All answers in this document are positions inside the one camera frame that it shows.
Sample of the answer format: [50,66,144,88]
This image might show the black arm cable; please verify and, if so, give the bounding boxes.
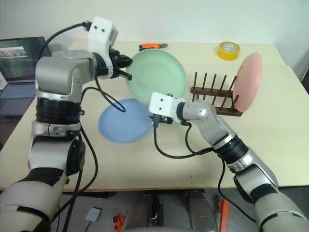
[152,115,257,223]
[36,21,126,232]

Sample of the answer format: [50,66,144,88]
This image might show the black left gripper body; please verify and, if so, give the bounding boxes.
[108,47,122,78]

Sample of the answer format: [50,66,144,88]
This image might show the orange black tool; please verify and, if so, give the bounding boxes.
[112,214,126,232]

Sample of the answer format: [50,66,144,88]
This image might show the green plastic plate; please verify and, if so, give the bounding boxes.
[126,48,188,106]

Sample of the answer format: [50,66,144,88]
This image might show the grey foot pedal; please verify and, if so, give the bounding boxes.
[85,207,103,223]

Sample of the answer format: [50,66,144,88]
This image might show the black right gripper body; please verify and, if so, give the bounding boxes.
[151,113,174,127]

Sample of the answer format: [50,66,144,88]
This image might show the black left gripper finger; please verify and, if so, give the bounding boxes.
[119,54,133,68]
[112,69,133,81]

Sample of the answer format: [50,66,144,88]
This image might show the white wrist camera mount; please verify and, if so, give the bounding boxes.
[148,91,187,120]
[87,16,119,73]

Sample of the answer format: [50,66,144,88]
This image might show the blue plastic plate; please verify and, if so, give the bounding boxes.
[98,98,155,144]

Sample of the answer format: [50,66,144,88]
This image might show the black rounded shape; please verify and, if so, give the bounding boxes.
[144,190,165,221]

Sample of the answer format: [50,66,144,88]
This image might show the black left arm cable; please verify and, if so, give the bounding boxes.
[36,21,126,232]

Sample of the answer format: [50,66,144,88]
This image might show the orange metal stand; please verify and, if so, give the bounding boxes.
[218,200,230,232]

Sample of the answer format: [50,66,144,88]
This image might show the open grey laptop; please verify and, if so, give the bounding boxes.
[0,36,53,117]

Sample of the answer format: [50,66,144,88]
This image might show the yellow tape roll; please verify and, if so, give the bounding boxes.
[216,41,242,62]

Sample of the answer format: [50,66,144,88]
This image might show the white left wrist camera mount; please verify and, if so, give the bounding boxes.
[87,16,119,73]

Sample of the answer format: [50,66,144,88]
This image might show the red plastic plate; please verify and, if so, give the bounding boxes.
[232,52,263,113]

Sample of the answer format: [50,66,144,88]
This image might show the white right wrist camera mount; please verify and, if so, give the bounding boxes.
[148,91,187,120]

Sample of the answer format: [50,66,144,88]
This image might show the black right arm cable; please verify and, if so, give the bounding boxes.
[152,115,257,223]

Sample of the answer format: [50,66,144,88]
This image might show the orange handled pliers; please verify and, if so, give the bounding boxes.
[138,42,169,52]

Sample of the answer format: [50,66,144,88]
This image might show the dark wooden dish rack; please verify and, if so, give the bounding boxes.
[190,71,243,117]

